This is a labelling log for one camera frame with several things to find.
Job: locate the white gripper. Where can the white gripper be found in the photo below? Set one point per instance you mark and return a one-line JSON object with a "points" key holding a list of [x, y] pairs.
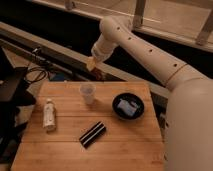
{"points": [[101, 51]]}

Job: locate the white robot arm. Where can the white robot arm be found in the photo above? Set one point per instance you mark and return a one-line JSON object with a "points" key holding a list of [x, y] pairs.
{"points": [[189, 113]]}

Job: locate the translucent plastic cup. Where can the translucent plastic cup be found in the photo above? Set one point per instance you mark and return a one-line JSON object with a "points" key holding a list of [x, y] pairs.
{"points": [[87, 91]]}

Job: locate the black round bowl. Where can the black round bowl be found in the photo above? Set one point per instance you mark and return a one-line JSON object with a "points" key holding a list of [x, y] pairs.
{"points": [[130, 97]]}

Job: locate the blue object in bowl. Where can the blue object in bowl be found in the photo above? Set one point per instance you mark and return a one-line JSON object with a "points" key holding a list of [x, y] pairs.
{"points": [[129, 108]]}

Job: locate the black striped rectangular block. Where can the black striped rectangular block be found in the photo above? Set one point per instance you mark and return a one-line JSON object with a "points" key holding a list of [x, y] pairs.
{"points": [[92, 134]]}

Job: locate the white plastic bottle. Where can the white plastic bottle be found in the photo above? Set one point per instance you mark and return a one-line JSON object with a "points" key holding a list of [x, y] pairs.
{"points": [[49, 116]]}

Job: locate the black equipment at left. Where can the black equipment at left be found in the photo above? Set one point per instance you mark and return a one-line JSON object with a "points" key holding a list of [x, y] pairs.
{"points": [[8, 108]]}

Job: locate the grey metal rail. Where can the grey metal rail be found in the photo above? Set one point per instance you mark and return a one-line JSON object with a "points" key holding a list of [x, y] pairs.
{"points": [[24, 43]]}

